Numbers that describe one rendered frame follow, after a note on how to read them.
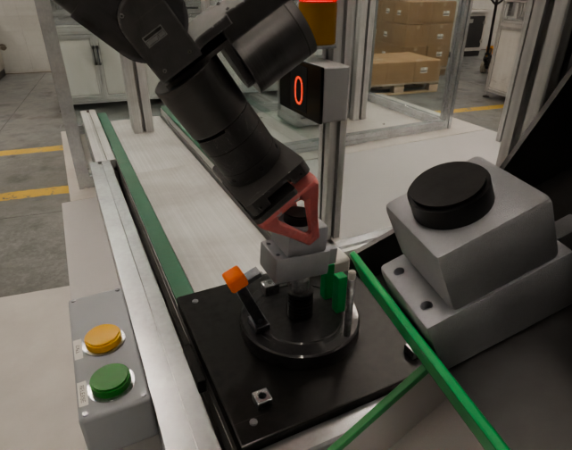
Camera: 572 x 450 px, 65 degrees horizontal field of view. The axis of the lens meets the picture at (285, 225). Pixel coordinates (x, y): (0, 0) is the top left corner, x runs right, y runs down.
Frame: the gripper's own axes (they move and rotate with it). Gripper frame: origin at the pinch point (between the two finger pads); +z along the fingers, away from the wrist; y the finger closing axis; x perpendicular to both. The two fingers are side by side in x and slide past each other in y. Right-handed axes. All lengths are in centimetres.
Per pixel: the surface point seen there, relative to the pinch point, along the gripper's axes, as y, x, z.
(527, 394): -30.2, -0.2, -10.8
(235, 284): -1.1, 9.0, -0.5
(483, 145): 63, -69, 74
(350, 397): -11.5, 7.4, 11.6
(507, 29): 374, -370, 271
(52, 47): 82, 13, -20
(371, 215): 38, -18, 41
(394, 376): -11.1, 2.6, 14.7
